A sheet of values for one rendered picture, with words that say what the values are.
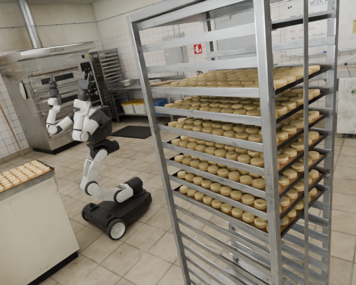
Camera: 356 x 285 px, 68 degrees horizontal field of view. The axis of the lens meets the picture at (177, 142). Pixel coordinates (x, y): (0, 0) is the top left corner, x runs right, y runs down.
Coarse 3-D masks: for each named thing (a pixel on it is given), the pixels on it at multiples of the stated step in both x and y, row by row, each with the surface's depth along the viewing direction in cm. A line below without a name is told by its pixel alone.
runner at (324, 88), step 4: (292, 88) 115; (296, 88) 113; (300, 88) 112; (308, 88) 110; (312, 88) 108; (316, 88) 107; (320, 88) 106; (324, 88) 105; (328, 88) 104; (332, 88) 103; (332, 92) 103
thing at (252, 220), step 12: (180, 192) 140; (192, 192) 134; (312, 192) 117; (216, 204) 121; (228, 204) 120; (300, 204) 111; (240, 216) 113; (252, 216) 109; (288, 216) 108; (264, 228) 104
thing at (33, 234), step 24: (24, 192) 205; (48, 192) 218; (0, 216) 194; (24, 216) 207; (48, 216) 220; (0, 240) 196; (24, 240) 209; (48, 240) 222; (72, 240) 238; (0, 264) 198; (24, 264) 211; (48, 264) 225
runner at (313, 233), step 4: (296, 224) 139; (300, 224) 137; (292, 228) 139; (296, 228) 139; (300, 228) 138; (308, 228) 134; (300, 232) 136; (308, 232) 135; (312, 232) 133; (316, 232) 132; (320, 232) 130; (312, 236) 132; (316, 236) 131; (320, 236) 131; (324, 236) 129; (328, 236) 127; (320, 240) 129; (324, 240) 128
